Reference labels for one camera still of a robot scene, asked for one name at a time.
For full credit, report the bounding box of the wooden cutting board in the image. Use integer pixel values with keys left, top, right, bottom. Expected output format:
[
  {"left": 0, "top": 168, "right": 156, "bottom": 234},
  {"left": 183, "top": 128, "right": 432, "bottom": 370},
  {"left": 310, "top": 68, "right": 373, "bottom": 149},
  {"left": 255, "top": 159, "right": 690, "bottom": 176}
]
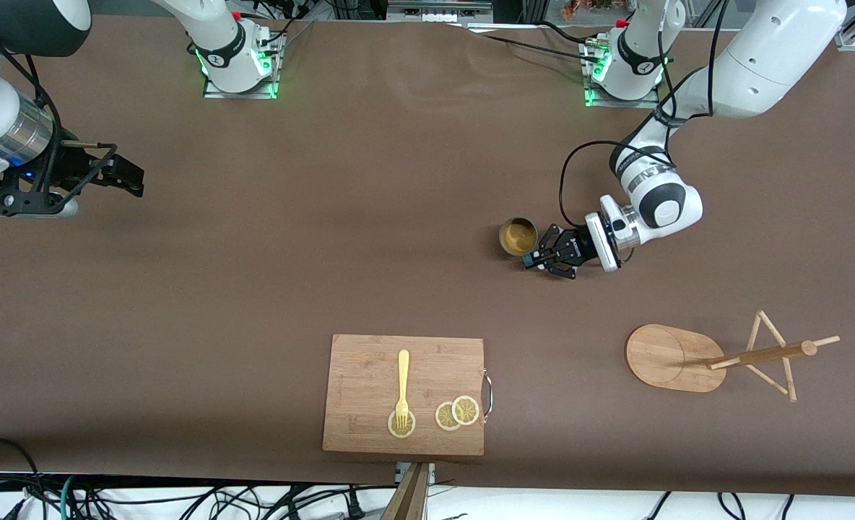
[{"left": 321, "top": 334, "right": 495, "bottom": 457}]

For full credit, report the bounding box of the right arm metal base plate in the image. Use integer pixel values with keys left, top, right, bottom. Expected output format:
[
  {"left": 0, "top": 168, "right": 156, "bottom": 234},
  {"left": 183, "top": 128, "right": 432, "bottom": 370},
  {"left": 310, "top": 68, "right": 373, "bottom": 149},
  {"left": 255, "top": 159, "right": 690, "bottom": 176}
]
[{"left": 203, "top": 32, "right": 281, "bottom": 100}]

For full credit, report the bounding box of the aluminium frame corner bracket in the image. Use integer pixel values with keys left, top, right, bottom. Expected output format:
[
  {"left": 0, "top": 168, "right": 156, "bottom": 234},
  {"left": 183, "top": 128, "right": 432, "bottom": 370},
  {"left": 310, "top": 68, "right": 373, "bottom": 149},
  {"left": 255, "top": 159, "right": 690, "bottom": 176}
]
[{"left": 835, "top": 0, "right": 855, "bottom": 51}]

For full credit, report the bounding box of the teal cup with yellow inside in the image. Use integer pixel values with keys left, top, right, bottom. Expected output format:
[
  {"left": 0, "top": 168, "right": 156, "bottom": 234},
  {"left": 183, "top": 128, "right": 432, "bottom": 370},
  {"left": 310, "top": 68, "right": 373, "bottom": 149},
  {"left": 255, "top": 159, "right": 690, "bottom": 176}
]
[{"left": 498, "top": 217, "right": 544, "bottom": 269}]

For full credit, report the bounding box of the white power strip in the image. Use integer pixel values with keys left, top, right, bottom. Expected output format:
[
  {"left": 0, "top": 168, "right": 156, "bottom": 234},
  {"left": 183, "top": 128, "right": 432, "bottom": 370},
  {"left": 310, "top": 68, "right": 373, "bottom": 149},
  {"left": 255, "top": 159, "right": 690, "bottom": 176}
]
[{"left": 386, "top": 0, "right": 495, "bottom": 24}]

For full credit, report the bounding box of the orange decoration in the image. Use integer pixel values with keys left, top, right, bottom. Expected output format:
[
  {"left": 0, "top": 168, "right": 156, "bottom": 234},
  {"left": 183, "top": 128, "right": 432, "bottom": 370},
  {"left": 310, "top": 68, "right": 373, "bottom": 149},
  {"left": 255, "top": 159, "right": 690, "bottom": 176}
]
[{"left": 562, "top": 0, "right": 634, "bottom": 20}]

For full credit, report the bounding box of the black base power cable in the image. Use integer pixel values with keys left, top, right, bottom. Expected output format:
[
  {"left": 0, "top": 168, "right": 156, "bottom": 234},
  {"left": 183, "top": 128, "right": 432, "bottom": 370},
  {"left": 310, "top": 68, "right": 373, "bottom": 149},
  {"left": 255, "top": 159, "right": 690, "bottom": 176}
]
[
  {"left": 479, "top": 33, "right": 603, "bottom": 64},
  {"left": 538, "top": 19, "right": 596, "bottom": 46}
]

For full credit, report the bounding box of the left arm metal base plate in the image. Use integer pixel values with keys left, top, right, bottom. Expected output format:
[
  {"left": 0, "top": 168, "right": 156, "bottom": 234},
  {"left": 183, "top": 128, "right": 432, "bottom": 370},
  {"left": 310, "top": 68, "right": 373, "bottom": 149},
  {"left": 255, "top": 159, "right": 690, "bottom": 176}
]
[{"left": 583, "top": 40, "right": 661, "bottom": 109}]

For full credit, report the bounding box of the wooden stand leg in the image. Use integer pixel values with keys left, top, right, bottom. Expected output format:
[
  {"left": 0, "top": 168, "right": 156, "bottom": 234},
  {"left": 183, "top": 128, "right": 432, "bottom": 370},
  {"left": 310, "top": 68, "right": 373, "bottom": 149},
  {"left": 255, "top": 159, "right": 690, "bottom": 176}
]
[{"left": 379, "top": 462, "right": 430, "bottom": 520}]

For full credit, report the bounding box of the wooden cup rack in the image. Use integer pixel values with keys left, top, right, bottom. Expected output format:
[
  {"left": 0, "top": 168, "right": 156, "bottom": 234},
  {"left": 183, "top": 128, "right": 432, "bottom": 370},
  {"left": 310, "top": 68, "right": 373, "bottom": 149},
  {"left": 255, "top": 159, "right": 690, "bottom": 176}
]
[{"left": 625, "top": 310, "right": 841, "bottom": 403}]

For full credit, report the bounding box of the yellow plastic fork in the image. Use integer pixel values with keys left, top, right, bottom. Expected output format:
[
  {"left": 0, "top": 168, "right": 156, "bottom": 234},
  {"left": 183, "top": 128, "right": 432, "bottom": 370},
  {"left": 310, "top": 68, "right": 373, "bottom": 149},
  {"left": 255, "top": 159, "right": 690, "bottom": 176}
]
[{"left": 395, "top": 350, "right": 411, "bottom": 430}]

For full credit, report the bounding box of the teal floor cable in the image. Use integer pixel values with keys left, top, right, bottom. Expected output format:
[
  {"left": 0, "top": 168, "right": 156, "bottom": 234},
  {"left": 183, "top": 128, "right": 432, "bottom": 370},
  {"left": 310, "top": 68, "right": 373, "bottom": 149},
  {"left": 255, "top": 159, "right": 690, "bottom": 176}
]
[{"left": 58, "top": 474, "right": 79, "bottom": 520}]

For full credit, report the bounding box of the metal clamp bracket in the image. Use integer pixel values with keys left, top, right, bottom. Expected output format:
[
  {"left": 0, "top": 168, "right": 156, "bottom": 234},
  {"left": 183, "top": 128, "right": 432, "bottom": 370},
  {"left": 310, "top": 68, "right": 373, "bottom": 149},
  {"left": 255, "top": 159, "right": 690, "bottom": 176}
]
[{"left": 394, "top": 462, "right": 437, "bottom": 486}]

